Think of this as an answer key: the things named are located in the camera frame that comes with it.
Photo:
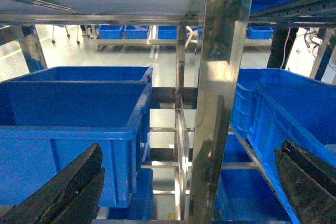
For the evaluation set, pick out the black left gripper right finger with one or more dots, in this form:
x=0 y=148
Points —
x=308 y=183

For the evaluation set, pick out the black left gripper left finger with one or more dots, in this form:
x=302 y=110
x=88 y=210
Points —
x=71 y=196

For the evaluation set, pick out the steel shelf rack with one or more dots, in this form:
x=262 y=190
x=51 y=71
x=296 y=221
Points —
x=224 y=22

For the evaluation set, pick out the large blue bin right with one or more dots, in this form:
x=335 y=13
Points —
x=303 y=113

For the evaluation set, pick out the blue bin left front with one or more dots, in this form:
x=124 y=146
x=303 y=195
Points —
x=46 y=125

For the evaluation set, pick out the blue bin behind right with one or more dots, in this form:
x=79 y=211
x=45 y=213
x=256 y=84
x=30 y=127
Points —
x=245 y=101

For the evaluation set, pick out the blue bin left rear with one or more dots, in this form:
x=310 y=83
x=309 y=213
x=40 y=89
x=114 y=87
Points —
x=91 y=73

